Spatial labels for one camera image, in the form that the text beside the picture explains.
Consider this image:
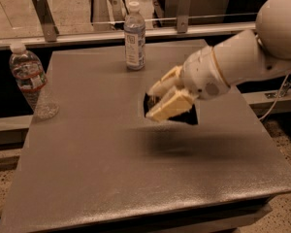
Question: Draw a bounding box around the grey metal bracket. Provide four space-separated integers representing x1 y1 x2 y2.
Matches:
32 0 59 42
177 0 191 33

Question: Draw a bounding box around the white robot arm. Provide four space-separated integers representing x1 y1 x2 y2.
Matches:
145 0 291 122

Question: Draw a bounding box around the white cable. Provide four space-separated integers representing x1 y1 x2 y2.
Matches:
257 70 291 122

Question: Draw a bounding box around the black rxbar chocolate wrapper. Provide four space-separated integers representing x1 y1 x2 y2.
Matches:
143 93 198 125

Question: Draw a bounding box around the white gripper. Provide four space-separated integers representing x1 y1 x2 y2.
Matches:
145 46 230 122

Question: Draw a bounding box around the clear red label water bottle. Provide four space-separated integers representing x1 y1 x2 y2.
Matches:
9 42 59 120

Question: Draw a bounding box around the right grey metal bracket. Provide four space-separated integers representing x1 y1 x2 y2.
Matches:
177 0 191 33

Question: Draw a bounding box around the left grey metal bracket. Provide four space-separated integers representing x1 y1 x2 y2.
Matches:
32 0 59 42

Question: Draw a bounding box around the grey metal rail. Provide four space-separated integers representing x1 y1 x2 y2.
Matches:
0 21 255 50

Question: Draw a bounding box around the blue label water bottle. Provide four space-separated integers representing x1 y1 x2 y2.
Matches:
124 1 146 70

